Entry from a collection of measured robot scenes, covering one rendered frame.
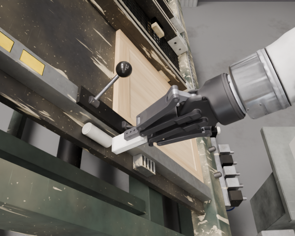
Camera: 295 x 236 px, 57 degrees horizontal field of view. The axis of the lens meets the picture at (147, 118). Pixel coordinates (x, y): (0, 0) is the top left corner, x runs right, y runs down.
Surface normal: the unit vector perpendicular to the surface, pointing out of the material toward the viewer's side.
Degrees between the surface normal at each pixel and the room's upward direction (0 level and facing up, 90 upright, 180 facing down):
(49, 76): 56
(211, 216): 34
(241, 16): 0
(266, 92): 63
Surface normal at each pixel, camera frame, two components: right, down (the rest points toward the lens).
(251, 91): -0.36, 0.23
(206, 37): 0.00, -0.62
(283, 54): -0.69, -0.26
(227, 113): -0.12, 0.61
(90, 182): 0.83, -0.37
